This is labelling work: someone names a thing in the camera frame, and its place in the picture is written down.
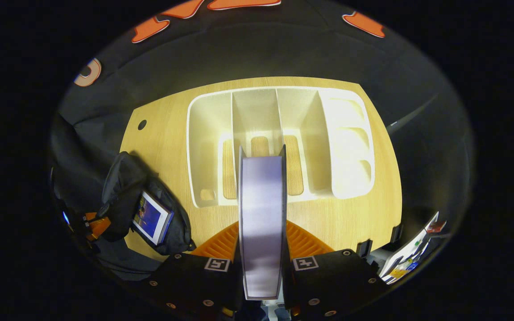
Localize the white bookshelf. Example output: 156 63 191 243
187 86 376 208

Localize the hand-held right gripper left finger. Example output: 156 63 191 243
143 221 245 318

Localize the portrait cover book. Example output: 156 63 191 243
237 144 288 300

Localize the black backdrop cloth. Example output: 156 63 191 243
50 0 474 286

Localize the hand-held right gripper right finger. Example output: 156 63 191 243
282 219 389 319

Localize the blue cover book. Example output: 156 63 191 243
131 191 175 246

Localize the black schoolbag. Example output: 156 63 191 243
101 152 196 255

